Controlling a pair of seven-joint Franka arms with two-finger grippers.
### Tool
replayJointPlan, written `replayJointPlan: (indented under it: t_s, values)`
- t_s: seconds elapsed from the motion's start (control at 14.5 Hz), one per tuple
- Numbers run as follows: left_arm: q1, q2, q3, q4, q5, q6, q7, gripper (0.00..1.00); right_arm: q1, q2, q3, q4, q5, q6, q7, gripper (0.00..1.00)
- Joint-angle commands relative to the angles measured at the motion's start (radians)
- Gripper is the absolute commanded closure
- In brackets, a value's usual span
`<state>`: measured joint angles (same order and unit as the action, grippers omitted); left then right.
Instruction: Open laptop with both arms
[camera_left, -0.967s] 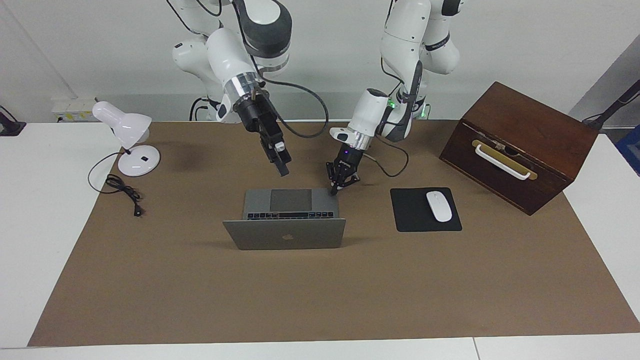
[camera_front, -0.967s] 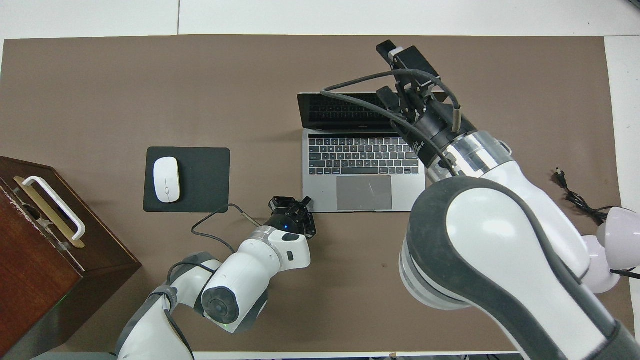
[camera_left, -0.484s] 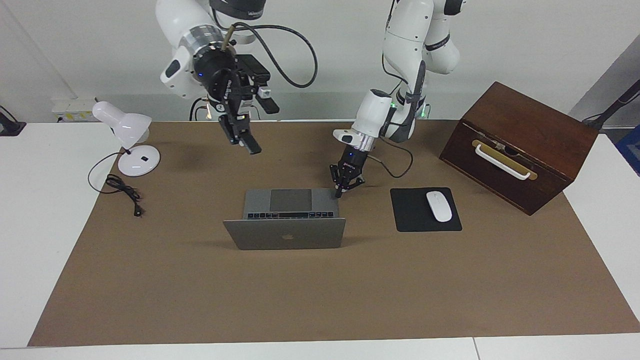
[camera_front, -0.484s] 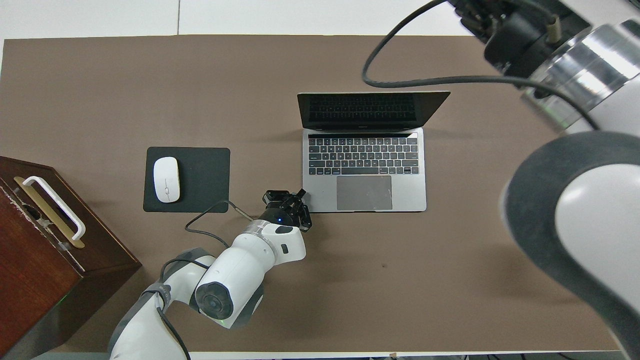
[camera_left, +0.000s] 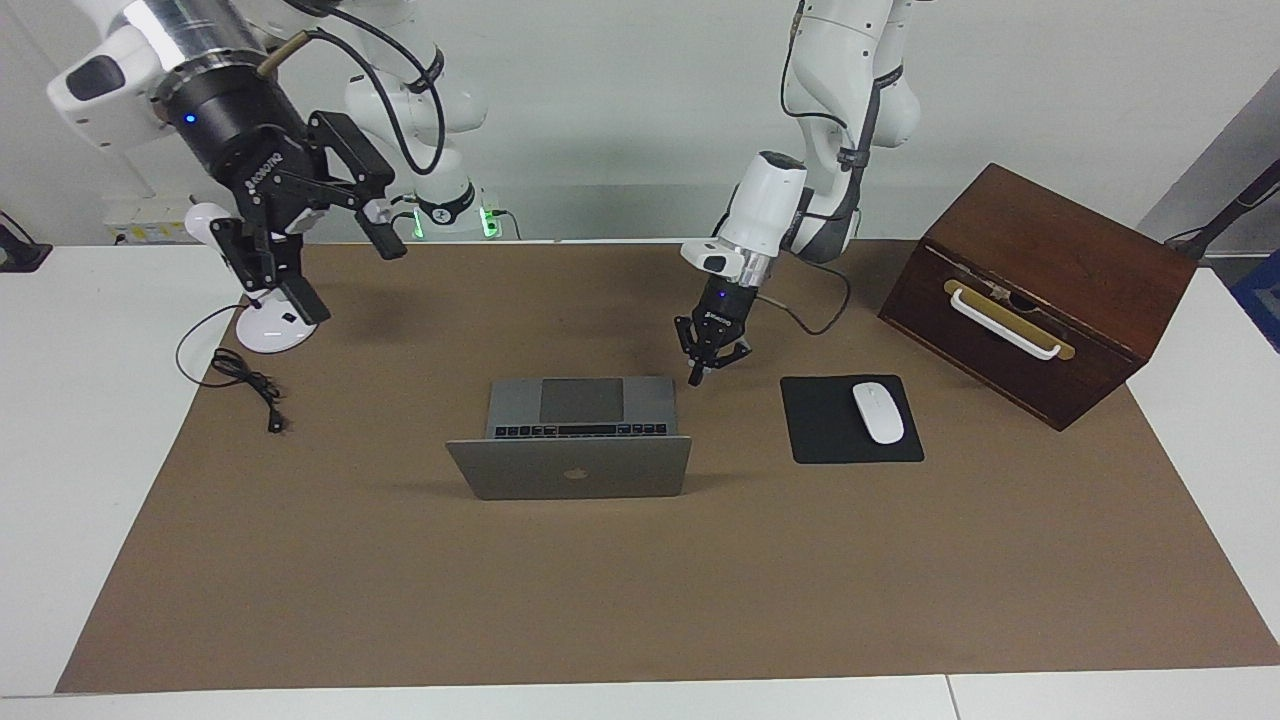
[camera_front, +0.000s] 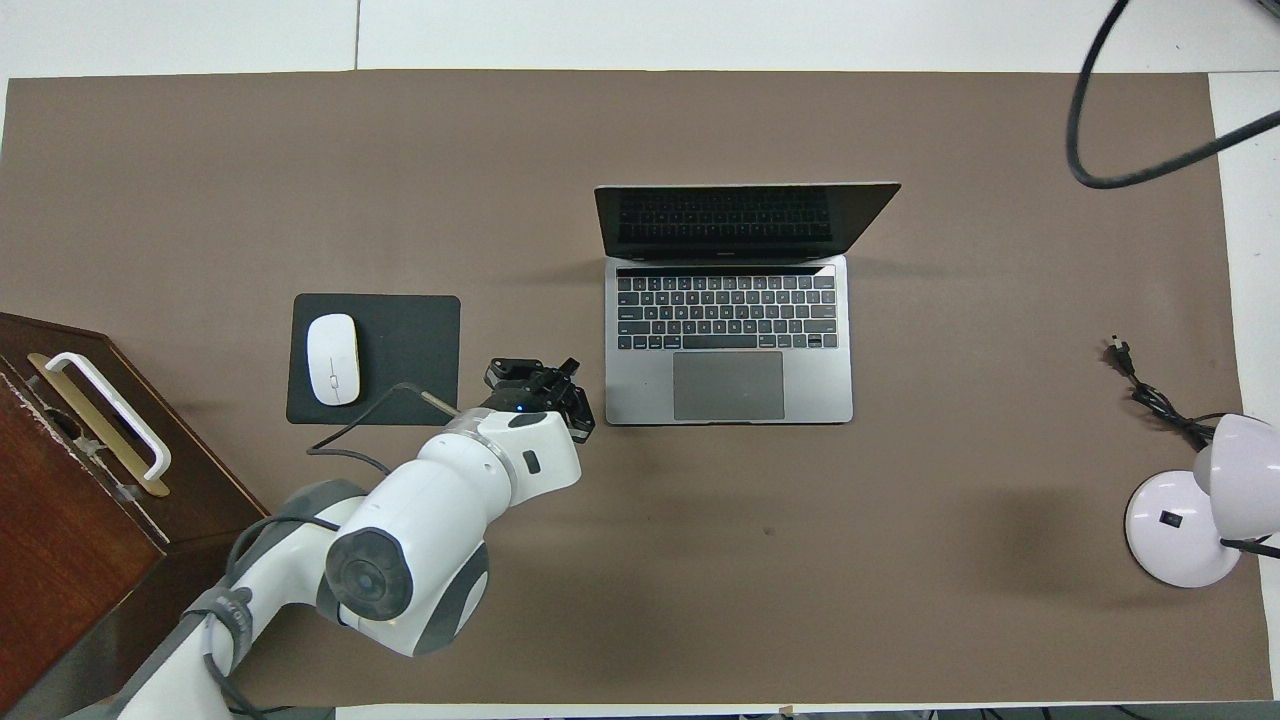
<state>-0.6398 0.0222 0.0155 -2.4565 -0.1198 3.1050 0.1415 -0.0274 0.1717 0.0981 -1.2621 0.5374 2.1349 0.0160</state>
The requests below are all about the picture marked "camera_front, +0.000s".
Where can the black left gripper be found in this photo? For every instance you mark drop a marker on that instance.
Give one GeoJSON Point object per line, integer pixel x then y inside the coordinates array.
{"type": "Point", "coordinates": [530, 392]}

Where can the silver laptop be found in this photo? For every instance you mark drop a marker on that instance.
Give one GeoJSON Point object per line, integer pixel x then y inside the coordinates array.
{"type": "Point", "coordinates": [730, 340]}

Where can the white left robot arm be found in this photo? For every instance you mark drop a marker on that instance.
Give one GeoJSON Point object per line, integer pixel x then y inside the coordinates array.
{"type": "Point", "coordinates": [440, 510]}

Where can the black mouse pad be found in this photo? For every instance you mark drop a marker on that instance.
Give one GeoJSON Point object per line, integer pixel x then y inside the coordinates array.
{"type": "Point", "coordinates": [410, 350]}

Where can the brown table mat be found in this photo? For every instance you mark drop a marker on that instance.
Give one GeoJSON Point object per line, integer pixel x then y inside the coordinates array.
{"type": "Point", "coordinates": [640, 580]}

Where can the white computer mouse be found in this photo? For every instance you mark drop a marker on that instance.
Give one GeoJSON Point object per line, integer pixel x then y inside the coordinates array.
{"type": "Point", "coordinates": [333, 358]}

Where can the brass box plate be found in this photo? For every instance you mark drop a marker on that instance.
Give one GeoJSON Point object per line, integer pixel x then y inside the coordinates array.
{"type": "Point", "coordinates": [60, 385]}

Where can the dark brown wooden box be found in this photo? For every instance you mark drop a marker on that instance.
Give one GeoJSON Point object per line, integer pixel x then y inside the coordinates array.
{"type": "Point", "coordinates": [70, 540]}

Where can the white desk lamp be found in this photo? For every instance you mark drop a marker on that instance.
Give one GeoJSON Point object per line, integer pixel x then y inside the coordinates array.
{"type": "Point", "coordinates": [1180, 530]}

